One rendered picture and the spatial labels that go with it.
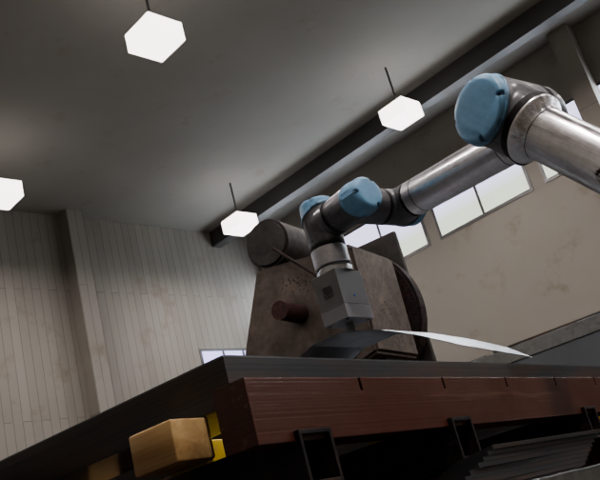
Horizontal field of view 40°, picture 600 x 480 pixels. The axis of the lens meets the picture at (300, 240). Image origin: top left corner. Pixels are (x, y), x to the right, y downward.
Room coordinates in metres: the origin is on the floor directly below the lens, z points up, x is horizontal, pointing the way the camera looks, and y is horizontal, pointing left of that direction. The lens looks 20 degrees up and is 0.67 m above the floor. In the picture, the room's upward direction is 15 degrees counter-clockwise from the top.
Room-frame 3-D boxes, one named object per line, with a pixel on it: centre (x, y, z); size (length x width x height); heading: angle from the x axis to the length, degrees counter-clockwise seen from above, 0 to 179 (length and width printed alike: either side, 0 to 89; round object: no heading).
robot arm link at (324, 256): (1.61, -0.05, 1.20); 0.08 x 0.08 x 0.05
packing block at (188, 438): (0.79, 0.17, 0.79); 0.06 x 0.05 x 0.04; 56
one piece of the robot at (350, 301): (1.62, -0.04, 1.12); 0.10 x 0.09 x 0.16; 52
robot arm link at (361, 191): (1.54, -0.13, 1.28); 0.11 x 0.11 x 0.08; 42
